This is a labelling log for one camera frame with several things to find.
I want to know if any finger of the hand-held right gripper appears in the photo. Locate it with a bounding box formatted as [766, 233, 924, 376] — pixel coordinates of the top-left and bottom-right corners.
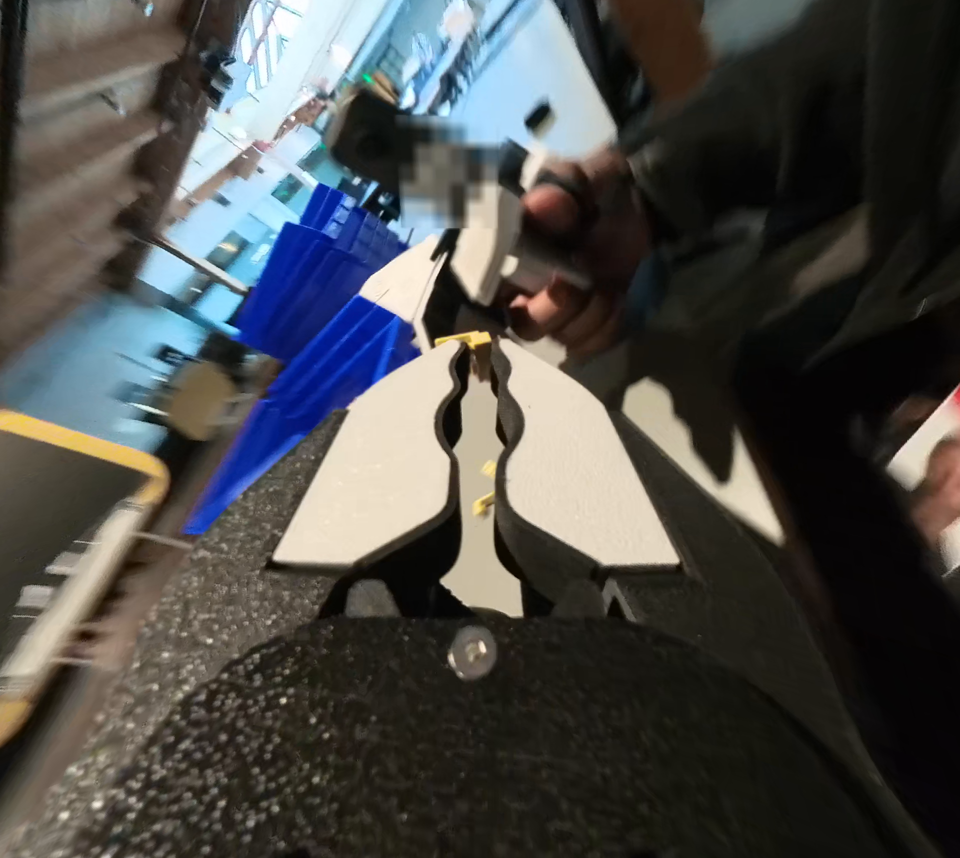
[450, 180, 529, 311]
[356, 231, 459, 349]

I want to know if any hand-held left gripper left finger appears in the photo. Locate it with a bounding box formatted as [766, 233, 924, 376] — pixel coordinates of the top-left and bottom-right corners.
[267, 342, 463, 581]

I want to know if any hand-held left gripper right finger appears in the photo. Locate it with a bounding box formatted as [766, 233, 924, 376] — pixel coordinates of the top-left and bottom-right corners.
[492, 338, 687, 584]

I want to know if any small yellow brick assembly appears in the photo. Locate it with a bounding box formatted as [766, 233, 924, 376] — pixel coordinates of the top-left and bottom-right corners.
[450, 330, 496, 379]

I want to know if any grey desk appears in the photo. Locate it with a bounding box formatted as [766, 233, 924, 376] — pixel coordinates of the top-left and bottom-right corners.
[450, 348, 789, 619]

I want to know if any person's right hand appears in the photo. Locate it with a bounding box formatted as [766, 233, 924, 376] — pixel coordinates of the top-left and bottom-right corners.
[503, 146, 661, 364]

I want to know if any blue plastic bin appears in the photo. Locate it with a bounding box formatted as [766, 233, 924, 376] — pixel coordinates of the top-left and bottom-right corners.
[237, 183, 409, 361]
[183, 296, 421, 536]

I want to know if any black panel wooden rim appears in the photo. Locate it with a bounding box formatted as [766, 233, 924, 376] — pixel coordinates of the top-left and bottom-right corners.
[0, 408, 174, 739]

